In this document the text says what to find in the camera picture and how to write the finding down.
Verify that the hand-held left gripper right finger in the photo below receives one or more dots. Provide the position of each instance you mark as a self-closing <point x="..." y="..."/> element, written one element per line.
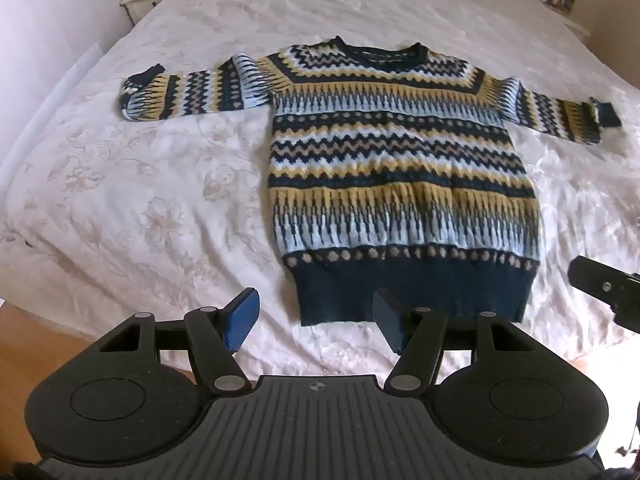
<point x="387" y="320"/>

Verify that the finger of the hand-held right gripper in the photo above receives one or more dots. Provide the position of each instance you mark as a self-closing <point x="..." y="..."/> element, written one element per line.
<point x="605" y="280"/>

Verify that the cream bedside table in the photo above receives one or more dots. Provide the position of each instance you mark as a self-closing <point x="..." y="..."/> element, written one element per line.
<point x="567" y="17"/>
<point x="142" y="2"/>

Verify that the white floral bedspread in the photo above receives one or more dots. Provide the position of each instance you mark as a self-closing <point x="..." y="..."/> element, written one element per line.
<point x="150" y="185"/>

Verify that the navy yellow patterned knit sweater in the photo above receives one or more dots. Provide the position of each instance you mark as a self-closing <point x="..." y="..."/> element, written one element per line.
<point x="400" y="170"/>

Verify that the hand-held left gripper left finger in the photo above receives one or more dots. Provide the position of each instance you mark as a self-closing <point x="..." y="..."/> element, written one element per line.
<point x="242" y="317"/>

